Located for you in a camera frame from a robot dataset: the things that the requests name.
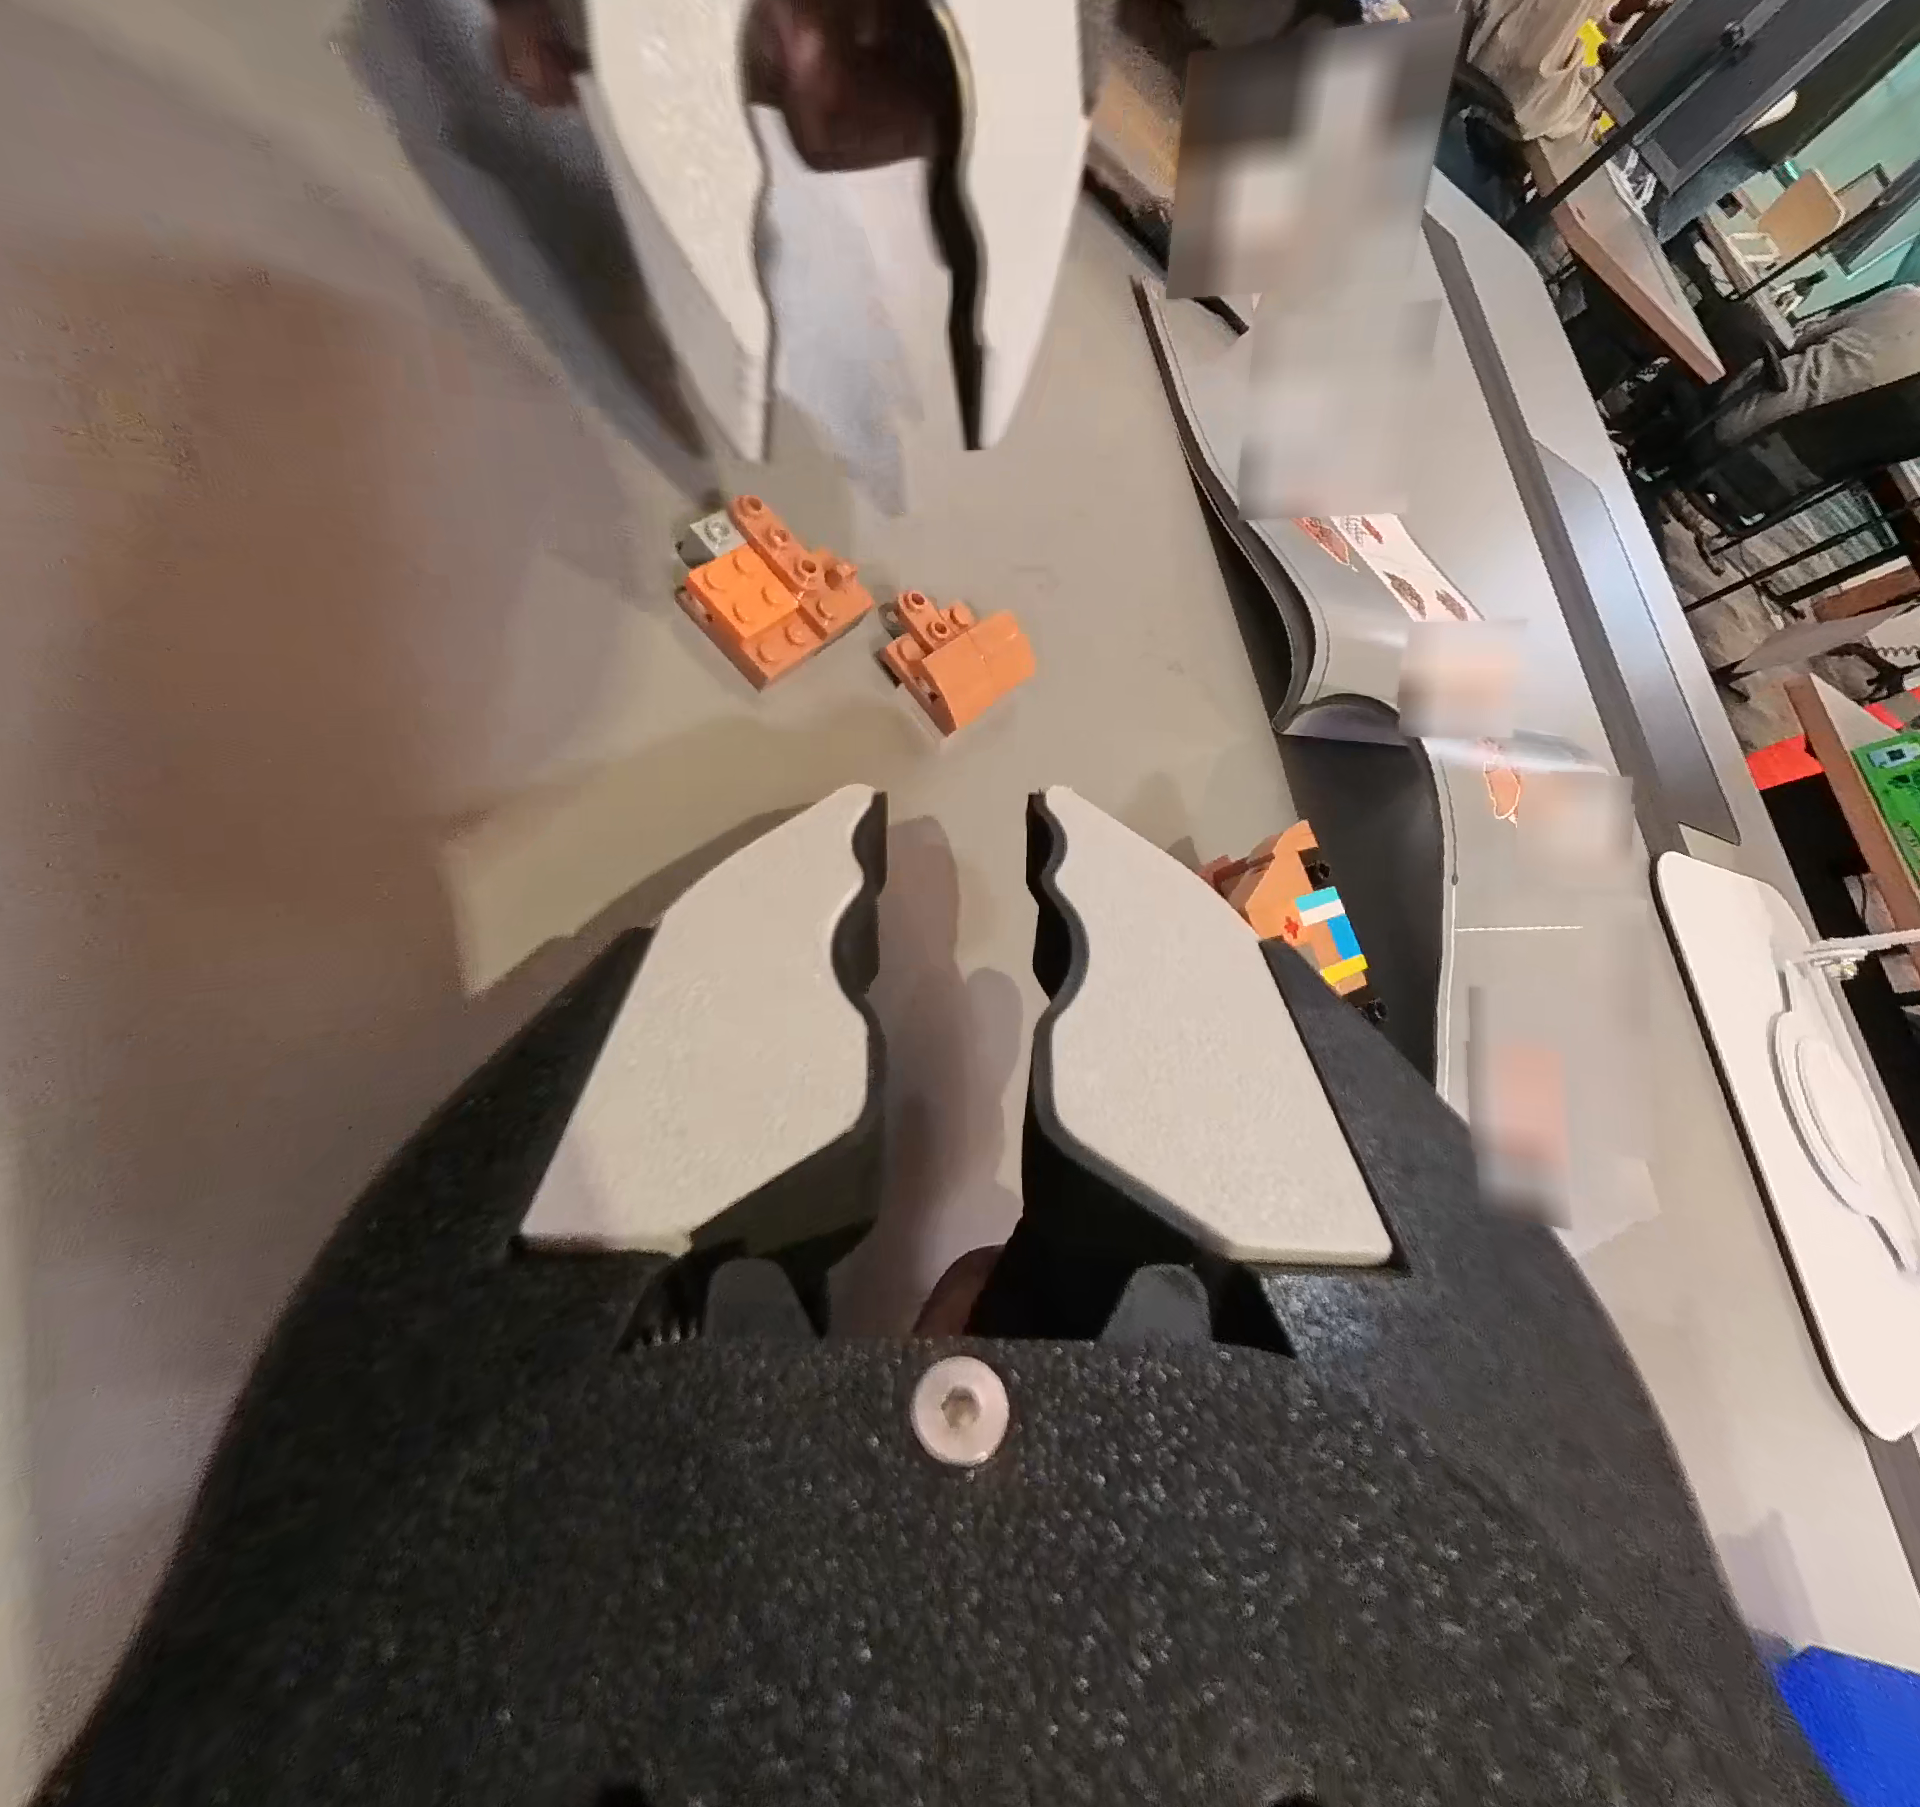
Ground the grey instruction booklet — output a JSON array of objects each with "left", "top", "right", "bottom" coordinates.
[{"left": 1134, "top": 269, "right": 1669, "bottom": 1230}]

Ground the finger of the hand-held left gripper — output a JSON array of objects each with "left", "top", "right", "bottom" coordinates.
[
  {"left": 904, "top": 0, "right": 1088, "bottom": 453},
  {"left": 576, "top": 0, "right": 785, "bottom": 462}
]

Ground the black equipment case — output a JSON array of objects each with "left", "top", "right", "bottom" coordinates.
[{"left": 1593, "top": 0, "right": 1920, "bottom": 195}]

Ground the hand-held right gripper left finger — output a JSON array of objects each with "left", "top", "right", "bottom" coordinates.
[{"left": 514, "top": 784, "right": 889, "bottom": 1251}]

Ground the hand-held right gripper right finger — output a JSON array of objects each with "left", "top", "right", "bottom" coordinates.
[{"left": 1023, "top": 784, "right": 1398, "bottom": 1271}]

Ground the orange brick plate assembly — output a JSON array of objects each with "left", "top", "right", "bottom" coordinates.
[{"left": 672, "top": 492, "right": 877, "bottom": 694}]

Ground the grey desk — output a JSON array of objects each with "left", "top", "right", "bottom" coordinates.
[{"left": 0, "top": 0, "right": 1920, "bottom": 1807}]

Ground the white flat pad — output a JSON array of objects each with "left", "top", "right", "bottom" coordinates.
[{"left": 1650, "top": 847, "right": 1920, "bottom": 1444}]

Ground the blue plastic object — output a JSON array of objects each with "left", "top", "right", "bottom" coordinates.
[{"left": 1771, "top": 1642, "right": 1920, "bottom": 1807}]

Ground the long wooden-edged table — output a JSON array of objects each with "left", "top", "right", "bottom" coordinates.
[{"left": 1784, "top": 675, "right": 1920, "bottom": 938}]

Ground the person's left hand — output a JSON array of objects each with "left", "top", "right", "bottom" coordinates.
[{"left": 746, "top": 0, "right": 964, "bottom": 176}]

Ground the brown sloped brick assembly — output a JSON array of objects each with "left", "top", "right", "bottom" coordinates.
[{"left": 875, "top": 590, "right": 1040, "bottom": 740}]

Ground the green box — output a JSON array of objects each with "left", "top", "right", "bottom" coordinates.
[{"left": 1851, "top": 727, "right": 1920, "bottom": 878}]

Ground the wooden chair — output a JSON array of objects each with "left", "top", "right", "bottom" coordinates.
[{"left": 1742, "top": 165, "right": 1849, "bottom": 265}]

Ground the multicoloured brick model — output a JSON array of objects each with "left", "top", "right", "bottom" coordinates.
[{"left": 1200, "top": 816, "right": 1375, "bottom": 1006}]

